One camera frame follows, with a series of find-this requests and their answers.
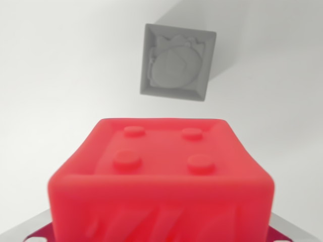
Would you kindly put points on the black-padded silver gripper left finger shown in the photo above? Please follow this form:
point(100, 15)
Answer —
point(38, 230)

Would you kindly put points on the black-padded silver gripper right finger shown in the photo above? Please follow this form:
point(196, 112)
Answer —
point(282, 232)

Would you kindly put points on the grey embossed toy cube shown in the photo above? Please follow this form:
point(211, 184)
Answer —
point(176, 65)

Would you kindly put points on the red embossed toy cube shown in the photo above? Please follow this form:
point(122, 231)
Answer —
point(161, 176)

